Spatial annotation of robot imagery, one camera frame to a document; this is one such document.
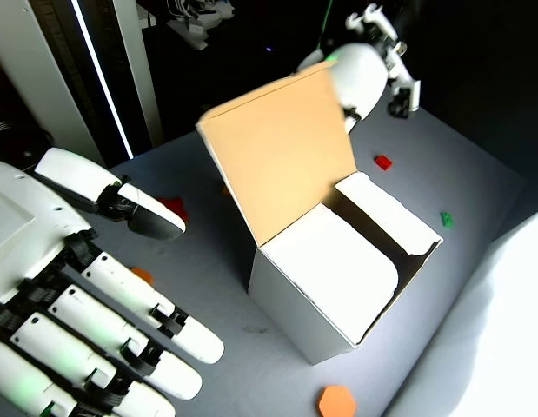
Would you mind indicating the white cabinet frame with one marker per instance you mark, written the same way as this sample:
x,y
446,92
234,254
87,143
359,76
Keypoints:
x,y
42,65

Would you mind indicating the red toy brick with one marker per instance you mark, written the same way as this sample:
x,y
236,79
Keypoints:
x,y
383,162

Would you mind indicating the white backdrop sheet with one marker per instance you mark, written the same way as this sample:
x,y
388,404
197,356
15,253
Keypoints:
x,y
490,326

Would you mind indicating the green toy brick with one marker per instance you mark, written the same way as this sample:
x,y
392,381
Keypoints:
x,y
447,219

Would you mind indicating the grey table cloth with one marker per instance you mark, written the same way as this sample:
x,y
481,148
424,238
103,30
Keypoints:
x,y
251,382

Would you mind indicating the orange hexagon block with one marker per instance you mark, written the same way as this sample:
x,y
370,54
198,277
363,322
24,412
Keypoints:
x,y
337,401
143,274

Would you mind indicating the brown cardboard box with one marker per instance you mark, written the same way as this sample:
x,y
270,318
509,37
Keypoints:
x,y
320,269

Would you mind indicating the red star block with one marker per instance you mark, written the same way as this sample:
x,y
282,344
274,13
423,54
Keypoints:
x,y
177,207

